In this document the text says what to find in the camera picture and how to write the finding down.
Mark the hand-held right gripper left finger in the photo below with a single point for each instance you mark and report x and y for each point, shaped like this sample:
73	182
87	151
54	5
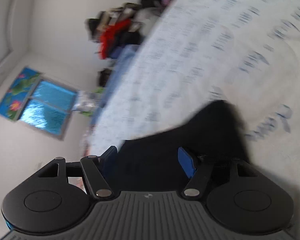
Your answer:
110	161

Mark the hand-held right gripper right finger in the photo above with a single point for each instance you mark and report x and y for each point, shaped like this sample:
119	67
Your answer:
186	161

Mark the black pants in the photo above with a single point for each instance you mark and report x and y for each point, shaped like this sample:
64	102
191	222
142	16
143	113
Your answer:
165	155

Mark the brown bag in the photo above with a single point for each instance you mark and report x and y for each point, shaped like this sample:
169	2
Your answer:
104	78

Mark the window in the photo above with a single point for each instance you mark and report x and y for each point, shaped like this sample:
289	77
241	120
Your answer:
40	102

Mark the white script-printed bedspread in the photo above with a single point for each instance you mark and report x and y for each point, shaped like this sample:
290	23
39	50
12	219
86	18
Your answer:
202	55

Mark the navy garment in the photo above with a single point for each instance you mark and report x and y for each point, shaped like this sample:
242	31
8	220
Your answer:
126	42

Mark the red garment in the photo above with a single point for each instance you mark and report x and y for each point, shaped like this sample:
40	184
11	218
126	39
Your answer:
112	37

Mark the grey cushion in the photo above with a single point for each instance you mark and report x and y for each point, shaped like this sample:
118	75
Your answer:
147	16

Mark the black bag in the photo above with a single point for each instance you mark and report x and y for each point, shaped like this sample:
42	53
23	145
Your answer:
152	0

